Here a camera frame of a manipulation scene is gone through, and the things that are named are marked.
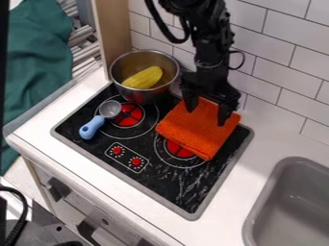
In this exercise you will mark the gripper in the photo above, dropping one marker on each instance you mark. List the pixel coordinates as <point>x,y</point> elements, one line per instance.
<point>210,84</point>

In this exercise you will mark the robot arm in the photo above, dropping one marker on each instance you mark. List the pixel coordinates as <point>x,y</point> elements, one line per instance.
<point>210,29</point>

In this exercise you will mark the orange cloth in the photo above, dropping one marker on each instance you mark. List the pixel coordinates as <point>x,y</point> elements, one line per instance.
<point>198,128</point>

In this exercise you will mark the green cloth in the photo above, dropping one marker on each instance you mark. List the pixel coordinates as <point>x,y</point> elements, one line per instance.
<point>34,70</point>

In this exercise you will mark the silver pot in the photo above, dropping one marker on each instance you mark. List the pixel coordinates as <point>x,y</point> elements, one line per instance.
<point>144,77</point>

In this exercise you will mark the toy stove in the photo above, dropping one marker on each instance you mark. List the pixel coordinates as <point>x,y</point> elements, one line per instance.
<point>150,145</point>

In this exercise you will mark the yellow toy food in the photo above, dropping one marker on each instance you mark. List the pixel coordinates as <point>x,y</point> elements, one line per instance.
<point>143,78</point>

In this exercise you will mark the toy sink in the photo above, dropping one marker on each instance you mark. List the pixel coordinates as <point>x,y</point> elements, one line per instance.
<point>288,205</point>

